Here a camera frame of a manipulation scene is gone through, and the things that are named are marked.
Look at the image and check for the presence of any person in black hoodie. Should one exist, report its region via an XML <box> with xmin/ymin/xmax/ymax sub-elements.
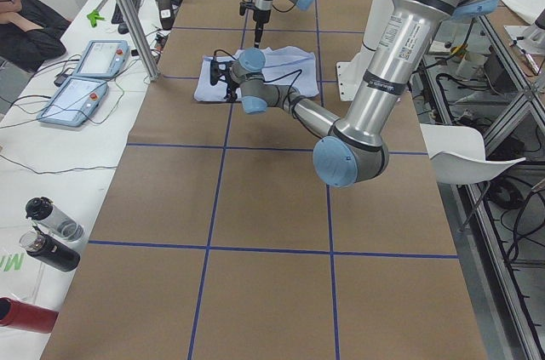
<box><xmin>1</xmin><ymin>0</ymin><xmax>71</xmax><ymax>72</ymax></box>

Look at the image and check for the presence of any white plastic chair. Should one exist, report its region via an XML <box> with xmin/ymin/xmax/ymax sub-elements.
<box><xmin>420</xmin><ymin>123</ymin><xmax>526</xmax><ymax>185</ymax></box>

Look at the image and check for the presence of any black water bottle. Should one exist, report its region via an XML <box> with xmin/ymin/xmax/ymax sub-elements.
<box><xmin>20</xmin><ymin>229</ymin><xmax>80</xmax><ymax>272</ymax></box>

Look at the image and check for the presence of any teach pendant tablet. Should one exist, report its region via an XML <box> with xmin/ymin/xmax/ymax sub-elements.
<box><xmin>72</xmin><ymin>40</ymin><xmax>130</xmax><ymax>79</ymax></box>
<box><xmin>37</xmin><ymin>77</ymin><xmax>108</xmax><ymax>128</ymax></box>

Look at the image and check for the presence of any black computer keyboard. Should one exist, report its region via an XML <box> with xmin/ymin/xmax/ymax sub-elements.
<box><xmin>111</xmin><ymin>0</ymin><xmax>146</xmax><ymax>25</ymax></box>

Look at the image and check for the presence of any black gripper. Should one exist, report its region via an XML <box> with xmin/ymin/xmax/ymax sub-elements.
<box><xmin>239</xmin><ymin>0</ymin><xmax>273</xmax><ymax>49</ymax></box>
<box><xmin>209</xmin><ymin>59</ymin><xmax>238</xmax><ymax>103</ymax></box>

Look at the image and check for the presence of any red water bottle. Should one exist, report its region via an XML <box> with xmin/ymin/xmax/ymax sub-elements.
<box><xmin>1</xmin><ymin>297</ymin><xmax>59</xmax><ymax>334</ymax></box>

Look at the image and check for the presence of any lower teach pendant tablet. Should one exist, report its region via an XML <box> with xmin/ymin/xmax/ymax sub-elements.
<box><xmin>37</xmin><ymin>77</ymin><xmax>108</xmax><ymax>128</ymax></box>

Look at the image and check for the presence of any aluminium frame post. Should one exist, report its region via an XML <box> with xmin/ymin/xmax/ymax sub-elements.
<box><xmin>116</xmin><ymin>0</ymin><xmax>159</xmax><ymax>82</ymax></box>

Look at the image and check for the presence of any clear bottle black lid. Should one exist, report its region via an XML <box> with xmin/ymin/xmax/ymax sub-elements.
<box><xmin>25</xmin><ymin>197</ymin><xmax>84</xmax><ymax>242</ymax></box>

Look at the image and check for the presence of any green plastic object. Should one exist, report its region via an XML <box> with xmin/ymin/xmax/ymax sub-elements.
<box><xmin>87</xmin><ymin>9</ymin><xmax>105</xmax><ymax>28</ymax></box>

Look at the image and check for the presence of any upper teach pendant tablet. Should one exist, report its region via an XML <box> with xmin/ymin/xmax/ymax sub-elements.
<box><xmin>72</xmin><ymin>40</ymin><xmax>130</xmax><ymax>79</ymax></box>

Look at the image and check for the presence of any light blue striped shirt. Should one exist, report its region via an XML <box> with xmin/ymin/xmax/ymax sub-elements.
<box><xmin>193</xmin><ymin>46</ymin><xmax>319</xmax><ymax>102</ymax></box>

